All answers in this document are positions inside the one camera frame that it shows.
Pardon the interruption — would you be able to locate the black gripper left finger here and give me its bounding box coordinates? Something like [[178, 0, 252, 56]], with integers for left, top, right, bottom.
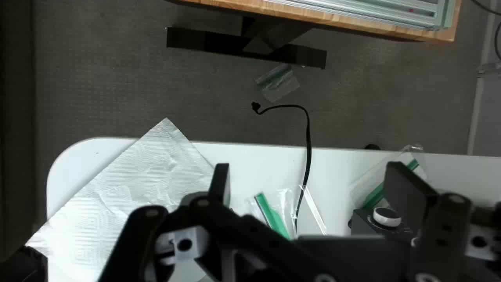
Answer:
[[97, 161, 299, 282]]

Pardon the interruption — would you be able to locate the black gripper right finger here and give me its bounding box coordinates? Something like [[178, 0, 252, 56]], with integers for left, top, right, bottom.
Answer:
[[383, 160, 476, 282]]

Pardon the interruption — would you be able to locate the white cloth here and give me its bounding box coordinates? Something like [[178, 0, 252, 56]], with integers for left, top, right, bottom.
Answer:
[[23, 116, 216, 282]]

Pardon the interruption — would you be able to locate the small clear plastic bag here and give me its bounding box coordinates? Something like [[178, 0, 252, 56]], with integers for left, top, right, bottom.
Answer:
[[253, 64, 300, 102]]

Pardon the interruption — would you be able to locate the black table leg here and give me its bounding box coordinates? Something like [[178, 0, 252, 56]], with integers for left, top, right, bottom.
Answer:
[[164, 14, 328, 71]]

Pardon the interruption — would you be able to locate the wooden table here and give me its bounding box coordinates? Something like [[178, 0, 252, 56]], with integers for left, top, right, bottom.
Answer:
[[170, 0, 463, 44]]

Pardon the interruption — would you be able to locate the black oven power cable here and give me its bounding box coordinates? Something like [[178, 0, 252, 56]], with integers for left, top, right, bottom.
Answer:
[[250, 100, 314, 237]]

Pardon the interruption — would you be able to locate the aluminium extrusion frame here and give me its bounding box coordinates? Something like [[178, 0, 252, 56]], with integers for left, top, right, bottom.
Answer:
[[259, 0, 455, 31]]

